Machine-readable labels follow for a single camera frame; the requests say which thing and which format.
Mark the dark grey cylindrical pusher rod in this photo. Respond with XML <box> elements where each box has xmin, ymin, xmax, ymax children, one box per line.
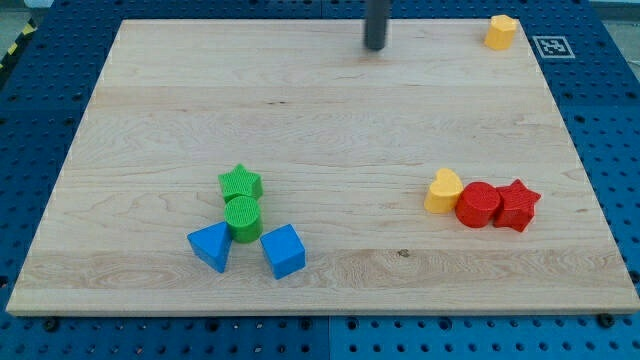
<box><xmin>363</xmin><ymin>0</ymin><xmax>391</xmax><ymax>51</ymax></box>

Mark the yellow hexagon block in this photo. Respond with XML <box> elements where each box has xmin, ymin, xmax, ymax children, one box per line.
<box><xmin>484</xmin><ymin>14</ymin><xmax>518</xmax><ymax>50</ymax></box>

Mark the green star block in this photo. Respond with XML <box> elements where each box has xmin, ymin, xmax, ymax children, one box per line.
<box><xmin>218</xmin><ymin>164</ymin><xmax>263</xmax><ymax>203</ymax></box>

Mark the red star block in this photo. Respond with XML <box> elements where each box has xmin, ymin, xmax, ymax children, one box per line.
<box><xmin>493</xmin><ymin>179</ymin><xmax>541</xmax><ymax>232</ymax></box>

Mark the black white fiducial marker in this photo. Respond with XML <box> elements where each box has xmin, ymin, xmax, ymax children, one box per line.
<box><xmin>532</xmin><ymin>35</ymin><xmax>575</xmax><ymax>59</ymax></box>

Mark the yellow heart block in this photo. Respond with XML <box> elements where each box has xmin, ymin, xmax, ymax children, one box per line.
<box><xmin>424</xmin><ymin>168</ymin><xmax>464</xmax><ymax>214</ymax></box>

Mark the wooden board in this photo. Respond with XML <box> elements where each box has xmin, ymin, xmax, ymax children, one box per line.
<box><xmin>7</xmin><ymin>19</ymin><xmax>639</xmax><ymax>317</ymax></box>

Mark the red cylinder block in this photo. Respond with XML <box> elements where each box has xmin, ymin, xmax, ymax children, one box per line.
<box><xmin>455</xmin><ymin>182</ymin><xmax>501</xmax><ymax>228</ymax></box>

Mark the green cylinder block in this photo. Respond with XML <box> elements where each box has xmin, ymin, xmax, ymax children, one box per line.
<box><xmin>224</xmin><ymin>196</ymin><xmax>263</xmax><ymax>243</ymax></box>

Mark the blue cube block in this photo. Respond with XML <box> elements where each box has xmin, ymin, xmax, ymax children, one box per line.
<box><xmin>260</xmin><ymin>224</ymin><xmax>306</xmax><ymax>279</ymax></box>

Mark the blue triangle block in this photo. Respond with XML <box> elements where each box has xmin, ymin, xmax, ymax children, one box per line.
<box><xmin>187</xmin><ymin>222</ymin><xmax>232</xmax><ymax>273</ymax></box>

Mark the black bolt right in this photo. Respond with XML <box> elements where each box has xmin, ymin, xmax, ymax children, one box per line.
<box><xmin>596</xmin><ymin>313</ymin><xmax>616</xmax><ymax>329</ymax></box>

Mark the black bolt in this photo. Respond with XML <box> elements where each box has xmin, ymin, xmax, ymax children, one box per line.
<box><xmin>596</xmin><ymin>313</ymin><xmax>616</xmax><ymax>329</ymax></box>
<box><xmin>42</xmin><ymin>317</ymin><xmax>60</xmax><ymax>333</ymax></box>

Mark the black bolt left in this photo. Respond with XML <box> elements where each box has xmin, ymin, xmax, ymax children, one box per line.
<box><xmin>42</xmin><ymin>317</ymin><xmax>60</xmax><ymax>333</ymax></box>

